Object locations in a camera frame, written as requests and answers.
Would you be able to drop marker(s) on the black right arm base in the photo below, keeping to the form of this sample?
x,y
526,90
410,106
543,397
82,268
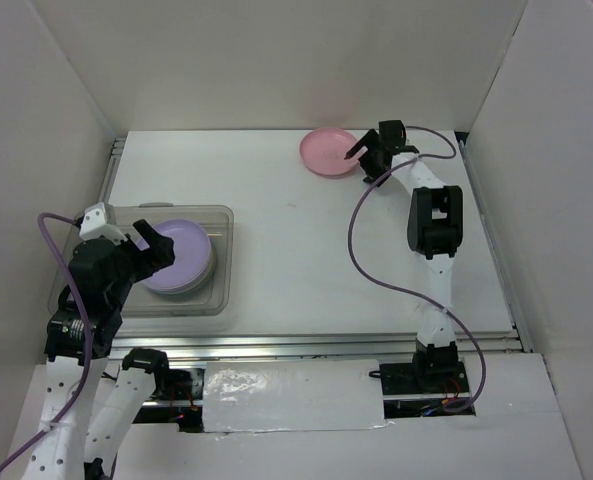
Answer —
x,y
422,376

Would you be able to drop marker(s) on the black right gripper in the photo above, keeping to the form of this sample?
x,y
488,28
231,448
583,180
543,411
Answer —
x,y
370,139

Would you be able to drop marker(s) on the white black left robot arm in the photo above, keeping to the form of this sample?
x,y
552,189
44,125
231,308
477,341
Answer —
x,y
74,441

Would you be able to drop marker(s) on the purple plate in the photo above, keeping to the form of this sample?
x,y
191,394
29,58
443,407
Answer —
x,y
188,236

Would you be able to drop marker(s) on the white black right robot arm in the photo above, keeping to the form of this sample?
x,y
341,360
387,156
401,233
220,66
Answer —
x,y
434,234

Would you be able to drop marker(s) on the cream plate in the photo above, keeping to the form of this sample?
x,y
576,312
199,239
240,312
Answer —
x,y
208,275

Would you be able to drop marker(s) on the clear plastic bin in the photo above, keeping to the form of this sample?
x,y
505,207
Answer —
x,y
208,298

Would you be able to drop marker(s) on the pink plate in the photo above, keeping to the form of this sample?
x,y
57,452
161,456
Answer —
x,y
323,151

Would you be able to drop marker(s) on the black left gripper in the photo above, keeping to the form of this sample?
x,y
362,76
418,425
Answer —
x,y
160,254

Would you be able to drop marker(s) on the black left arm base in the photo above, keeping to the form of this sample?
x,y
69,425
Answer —
x,y
179,403

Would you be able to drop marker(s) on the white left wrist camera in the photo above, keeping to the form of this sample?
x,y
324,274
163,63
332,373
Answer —
x,y
98,221

